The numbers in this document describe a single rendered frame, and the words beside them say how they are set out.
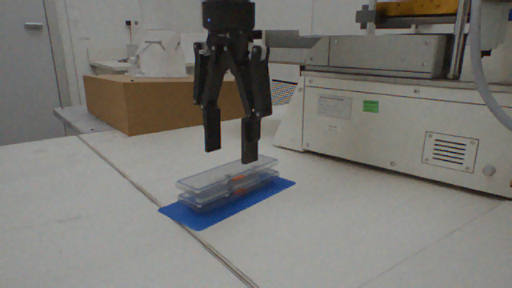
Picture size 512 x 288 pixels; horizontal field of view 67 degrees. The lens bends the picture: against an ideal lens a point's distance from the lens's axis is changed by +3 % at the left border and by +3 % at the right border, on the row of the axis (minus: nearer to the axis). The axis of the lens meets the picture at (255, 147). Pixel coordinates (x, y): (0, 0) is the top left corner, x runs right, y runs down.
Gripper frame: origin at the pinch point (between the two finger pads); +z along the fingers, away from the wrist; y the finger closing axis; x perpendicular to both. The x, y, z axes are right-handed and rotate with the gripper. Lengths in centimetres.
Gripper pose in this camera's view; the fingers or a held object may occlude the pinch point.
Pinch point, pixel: (230, 139)
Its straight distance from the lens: 59.7
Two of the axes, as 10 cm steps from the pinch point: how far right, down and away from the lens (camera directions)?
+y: -7.4, -2.1, 6.4
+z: -0.1, 9.5, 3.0
